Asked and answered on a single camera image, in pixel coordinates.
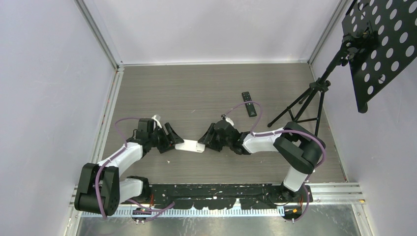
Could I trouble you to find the white remote control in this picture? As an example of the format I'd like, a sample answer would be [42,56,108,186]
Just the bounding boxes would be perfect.
[175,139,206,153]

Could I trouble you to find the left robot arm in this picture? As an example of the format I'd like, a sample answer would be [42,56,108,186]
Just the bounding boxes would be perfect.
[74,116,184,218]

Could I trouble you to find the black perforated panel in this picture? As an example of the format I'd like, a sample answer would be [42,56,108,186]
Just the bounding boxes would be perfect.
[342,0,417,114]

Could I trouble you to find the black remote control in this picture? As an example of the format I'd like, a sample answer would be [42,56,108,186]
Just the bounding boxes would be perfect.
[241,91,257,118]

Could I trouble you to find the black tripod stand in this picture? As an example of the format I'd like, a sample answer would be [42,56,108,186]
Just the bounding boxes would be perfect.
[267,29,376,136]

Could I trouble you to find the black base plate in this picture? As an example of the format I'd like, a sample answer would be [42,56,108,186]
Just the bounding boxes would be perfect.
[119,183,313,219]

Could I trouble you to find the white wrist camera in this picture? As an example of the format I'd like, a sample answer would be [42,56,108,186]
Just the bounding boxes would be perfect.
[151,114,163,128]
[221,114,234,127]

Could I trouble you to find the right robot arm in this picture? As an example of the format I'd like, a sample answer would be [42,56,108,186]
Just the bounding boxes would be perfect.
[198,119,327,202]

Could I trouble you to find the aluminium frame rail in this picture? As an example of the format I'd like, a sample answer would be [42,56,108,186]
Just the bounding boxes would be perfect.
[68,185,365,218]

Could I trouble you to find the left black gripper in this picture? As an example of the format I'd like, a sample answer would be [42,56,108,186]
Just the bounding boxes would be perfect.
[149,123,183,154]

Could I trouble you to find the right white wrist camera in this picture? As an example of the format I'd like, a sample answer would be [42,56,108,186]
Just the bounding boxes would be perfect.
[221,114,234,127]

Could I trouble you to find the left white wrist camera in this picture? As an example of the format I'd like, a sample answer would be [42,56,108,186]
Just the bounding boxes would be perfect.
[151,114,163,128]

